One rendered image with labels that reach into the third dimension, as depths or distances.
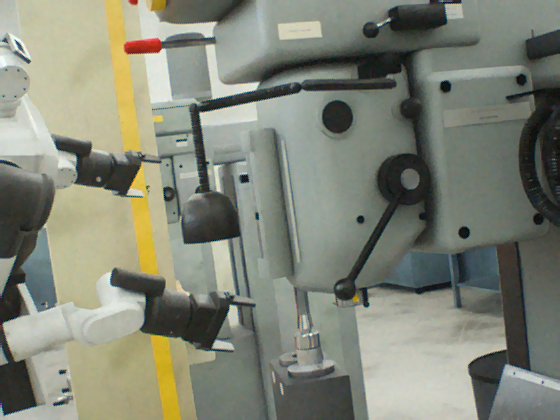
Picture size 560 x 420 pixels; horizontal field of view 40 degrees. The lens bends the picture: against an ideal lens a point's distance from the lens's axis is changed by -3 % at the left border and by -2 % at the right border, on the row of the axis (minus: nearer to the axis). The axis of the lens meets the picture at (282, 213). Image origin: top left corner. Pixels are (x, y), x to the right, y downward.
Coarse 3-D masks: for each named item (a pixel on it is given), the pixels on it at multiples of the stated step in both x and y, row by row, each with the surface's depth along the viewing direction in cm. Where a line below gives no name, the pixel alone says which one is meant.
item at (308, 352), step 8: (296, 344) 148; (304, 344) 147; (312, 344) 147; (296, 352) 149; (304, 352) 147; (312, 352) 147; (320, 352) 149; (304, 360) 148; (312, 360) 147; (320, 360) 148; (304, 368) 148
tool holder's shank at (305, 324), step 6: (294, 288) 148; (300, 294) 148; (306, 294) 148; (300, 300) 148; (306, 300) 148; (300, 306) 148; (306, 306) 148; (300, 312) 148; (306, 312) 148; (300, 318) 148; (306, 318) 148; (300, 324) 148; (306, 324) 148; (312, 324) 149; (300, 330) 149; (306, 330) 148
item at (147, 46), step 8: (144, 40) 116; (152, 40) 116; (160, 40) 117; (168, 40) 118; (176, 40) 118; (184, 40) 118; (192, 40) 119; (200, 40) 119; (208, 40) 120; (128, 48) 115; (136, 48) 115; (144, 48) 116; (152, 48) 116; (160, 48) 117; (168, 48) 118
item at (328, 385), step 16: (288, 352) 163; (272, 368) 159; (288, 368) 150; (320, 368) 147; (336, 368) 150; (272, 384) 163; (288, 384) 143; (304, 384) 143; (320, 384) 144; (336, 384) 144; (288, 400) 143; (304, 400) 144; (320, 400) 144; (336, 400) 144; (352, 400) 145; (288, 416) 146; (304, 416) 144; (320, 416) 144; (336, 416) 145; (352, 416) 145
